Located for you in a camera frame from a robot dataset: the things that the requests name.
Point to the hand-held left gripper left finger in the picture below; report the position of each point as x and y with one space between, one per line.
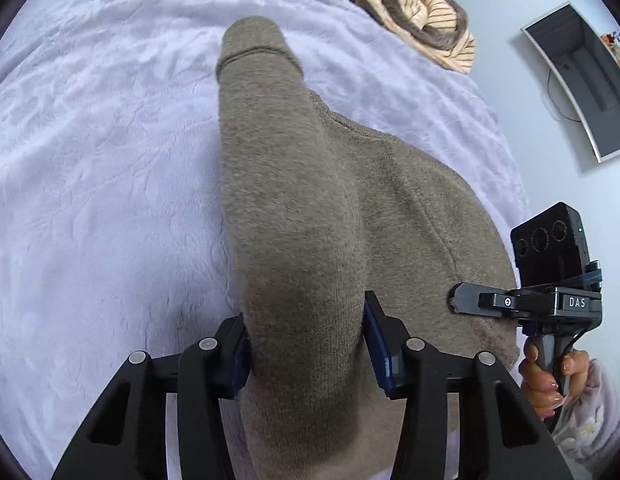
237 362

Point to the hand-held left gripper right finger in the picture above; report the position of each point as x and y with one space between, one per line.
376 342

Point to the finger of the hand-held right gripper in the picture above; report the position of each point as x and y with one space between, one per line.
482 300

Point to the grey-brown knit sweater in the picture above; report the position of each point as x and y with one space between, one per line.
290 210

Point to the person's right forearm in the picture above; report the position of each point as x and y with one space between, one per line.
590 425

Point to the person's right hand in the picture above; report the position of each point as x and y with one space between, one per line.
540 385

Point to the orange flower decoration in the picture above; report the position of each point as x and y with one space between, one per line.
617 50

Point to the lavender plush blanket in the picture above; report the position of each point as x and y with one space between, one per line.
90 160

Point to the beige striped garment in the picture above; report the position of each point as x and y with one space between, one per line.
430 10

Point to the wall television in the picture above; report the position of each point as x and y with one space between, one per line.
585 75

